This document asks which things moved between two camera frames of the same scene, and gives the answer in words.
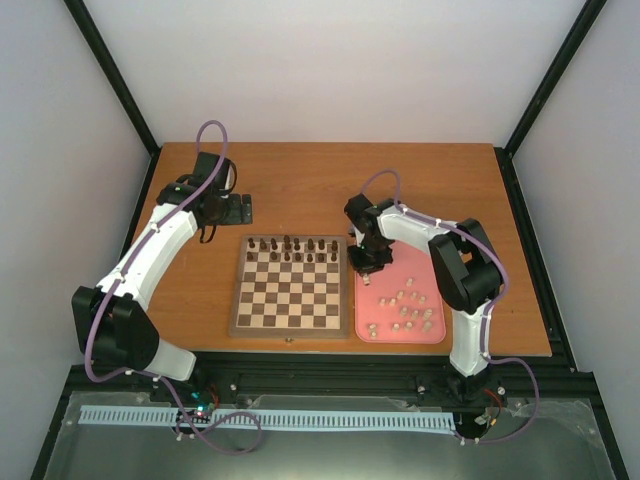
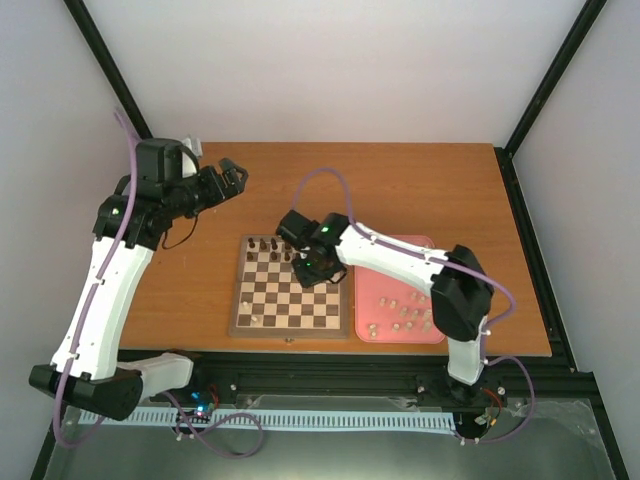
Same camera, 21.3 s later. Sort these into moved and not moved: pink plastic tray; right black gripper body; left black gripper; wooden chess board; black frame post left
Moved: right black gripper body; left black gripper
Not moved: pink plastic tray; wooden chess board; black frame post left
